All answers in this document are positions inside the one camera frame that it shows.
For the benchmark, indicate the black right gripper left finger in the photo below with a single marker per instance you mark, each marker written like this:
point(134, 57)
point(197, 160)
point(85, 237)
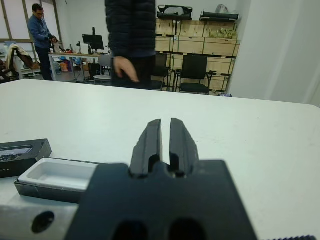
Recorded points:
point(147, 145)

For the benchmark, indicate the black box base white insert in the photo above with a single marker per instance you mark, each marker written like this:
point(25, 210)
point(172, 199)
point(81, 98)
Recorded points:
point(50, 185)

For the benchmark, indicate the person in dark puffer jacket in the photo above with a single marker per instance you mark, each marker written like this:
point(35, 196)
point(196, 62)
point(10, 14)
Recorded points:
point(130, 27)

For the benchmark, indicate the black printed box lid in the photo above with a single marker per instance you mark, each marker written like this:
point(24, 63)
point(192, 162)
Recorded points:
point(22, 155)

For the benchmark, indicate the grey plastic chair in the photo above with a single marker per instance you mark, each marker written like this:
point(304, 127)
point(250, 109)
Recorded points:
point(103, 67)

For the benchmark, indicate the clear plastic bag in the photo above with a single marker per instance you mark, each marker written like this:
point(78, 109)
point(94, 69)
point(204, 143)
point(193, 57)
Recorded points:
point(225, 9)

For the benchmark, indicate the chair draped with beige jacket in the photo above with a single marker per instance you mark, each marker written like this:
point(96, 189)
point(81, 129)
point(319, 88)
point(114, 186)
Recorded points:
point(15, 57)

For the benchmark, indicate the white office desk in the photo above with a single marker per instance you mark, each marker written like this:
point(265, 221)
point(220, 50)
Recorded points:
point(75, 55)

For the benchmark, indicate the bare hand of jacket person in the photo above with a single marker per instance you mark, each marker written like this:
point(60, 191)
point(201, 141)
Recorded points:
point(125, 67)

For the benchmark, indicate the person in blue shirt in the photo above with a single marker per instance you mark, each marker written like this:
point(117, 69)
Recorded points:
point(38, 32)

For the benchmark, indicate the black computer monitor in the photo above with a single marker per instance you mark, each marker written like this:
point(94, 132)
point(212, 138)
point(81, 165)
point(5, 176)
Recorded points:
point(93, 42)

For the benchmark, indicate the black mesh chair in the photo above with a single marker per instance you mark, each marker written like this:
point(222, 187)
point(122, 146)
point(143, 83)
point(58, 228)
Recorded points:
point(193, 67)
point(161, 70)

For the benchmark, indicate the orange bag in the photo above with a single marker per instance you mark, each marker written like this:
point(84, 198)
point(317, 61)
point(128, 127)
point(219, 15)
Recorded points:
point(64, 67)

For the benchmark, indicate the black folded rack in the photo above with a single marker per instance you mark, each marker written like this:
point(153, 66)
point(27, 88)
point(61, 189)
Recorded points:
point(175, 12)
point(220, 17)

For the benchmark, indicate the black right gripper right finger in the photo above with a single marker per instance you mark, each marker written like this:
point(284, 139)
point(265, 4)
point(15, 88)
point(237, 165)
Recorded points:
point(182, 145)

